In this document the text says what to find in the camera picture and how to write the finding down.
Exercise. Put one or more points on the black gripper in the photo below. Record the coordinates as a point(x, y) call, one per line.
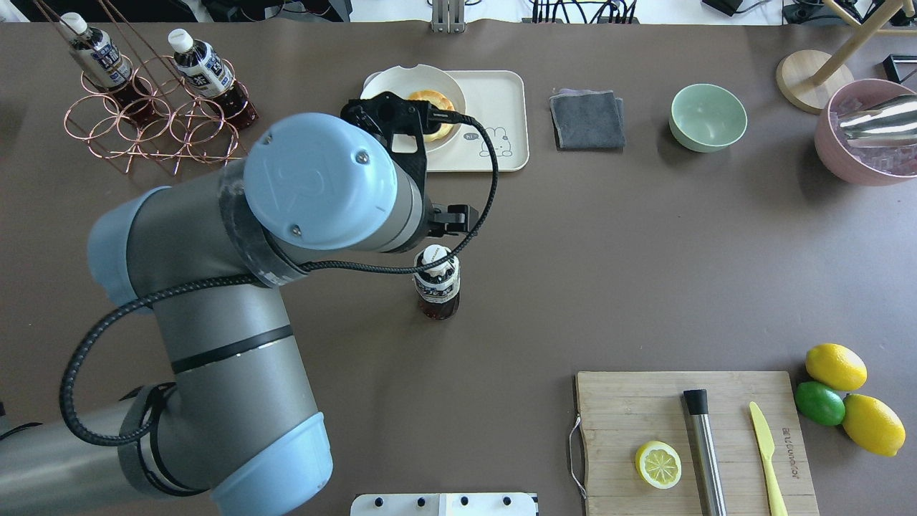
point(452, 218)

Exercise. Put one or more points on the tea bottle carried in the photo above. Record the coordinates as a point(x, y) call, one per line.
point(438, 288)

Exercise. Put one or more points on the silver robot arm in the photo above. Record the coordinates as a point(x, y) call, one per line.
point(208, 257)

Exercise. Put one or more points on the cream rabbit tray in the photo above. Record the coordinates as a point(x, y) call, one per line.
point(496, 99)

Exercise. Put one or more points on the tea bottle rack right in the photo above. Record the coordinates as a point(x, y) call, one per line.
point(208, 76)

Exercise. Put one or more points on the tea bottle rack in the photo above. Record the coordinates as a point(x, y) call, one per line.
point(208, 76)
point(103, 65)

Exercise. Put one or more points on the tea bottle rack left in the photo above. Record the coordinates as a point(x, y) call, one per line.
point(103, 65)

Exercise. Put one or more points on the glazed donut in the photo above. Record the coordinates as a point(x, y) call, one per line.
point(437, 100)

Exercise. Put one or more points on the white round plate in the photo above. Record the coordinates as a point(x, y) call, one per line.
point(404, 81)

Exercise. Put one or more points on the grey folded cloth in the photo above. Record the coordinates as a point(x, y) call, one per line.
point(588, 119)

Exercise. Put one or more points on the bamboo cutting board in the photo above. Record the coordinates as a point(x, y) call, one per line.
point(620, 411)

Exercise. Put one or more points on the mint green bowl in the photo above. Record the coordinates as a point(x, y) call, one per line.
point(707, 118)

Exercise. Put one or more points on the steel muddler black tip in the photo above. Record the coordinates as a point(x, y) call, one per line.
point(709, 479)

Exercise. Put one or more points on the half lemon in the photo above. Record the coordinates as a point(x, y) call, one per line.
point(658, 464)

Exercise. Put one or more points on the yellow plastic knife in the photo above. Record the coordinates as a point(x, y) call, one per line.
point(767, 448)

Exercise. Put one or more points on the wooden mug tree stand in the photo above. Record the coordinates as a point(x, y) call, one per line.
point(808, 78)

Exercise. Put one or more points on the yellow lemon far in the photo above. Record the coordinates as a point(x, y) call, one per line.
point(836, 366)

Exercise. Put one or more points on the yellow lemon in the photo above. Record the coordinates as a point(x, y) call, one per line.
point(836, 366)
point(873, 425)

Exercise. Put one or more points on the green lime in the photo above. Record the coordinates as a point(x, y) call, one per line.
point(821, 404)

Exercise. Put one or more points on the pink ice bowl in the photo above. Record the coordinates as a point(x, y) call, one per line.
point(862, 166)

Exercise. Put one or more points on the steel ice scoop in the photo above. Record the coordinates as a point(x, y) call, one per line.
point(891, 123)

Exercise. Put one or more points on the yellow lemon near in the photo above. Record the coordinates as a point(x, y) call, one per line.
point(873, 425)

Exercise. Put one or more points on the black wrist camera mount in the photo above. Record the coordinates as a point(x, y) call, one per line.
point(387, 116)

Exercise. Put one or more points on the aluminium frame post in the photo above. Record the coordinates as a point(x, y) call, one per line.
point(448, 17)

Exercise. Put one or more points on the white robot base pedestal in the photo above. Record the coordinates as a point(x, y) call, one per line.
point(442, 503)

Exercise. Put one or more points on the copper wire bottle rack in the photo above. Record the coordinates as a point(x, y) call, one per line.
point(187, 129)

